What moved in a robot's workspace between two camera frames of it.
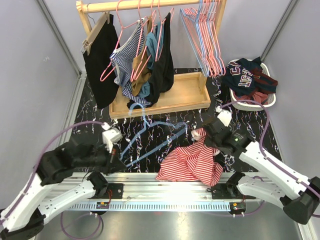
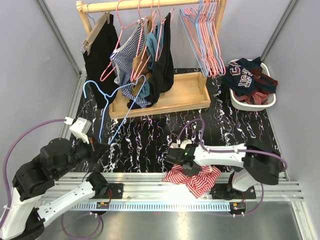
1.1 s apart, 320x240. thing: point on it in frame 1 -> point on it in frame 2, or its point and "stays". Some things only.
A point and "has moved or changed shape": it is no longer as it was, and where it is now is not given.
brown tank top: (141, 73) stays
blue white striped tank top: (122, 61) stays
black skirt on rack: (99, 66) stays
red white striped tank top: (193, 161) has moved or changed shape
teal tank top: (152, 44) stays
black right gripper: (207, 142) -> (191, 172)
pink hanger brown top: (146, 54) stays
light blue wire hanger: (148, 124) -> (107, 97)
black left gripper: (115, 163) -> (98, 150)
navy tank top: (247, 77) stays
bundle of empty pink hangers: (201, 32) stays
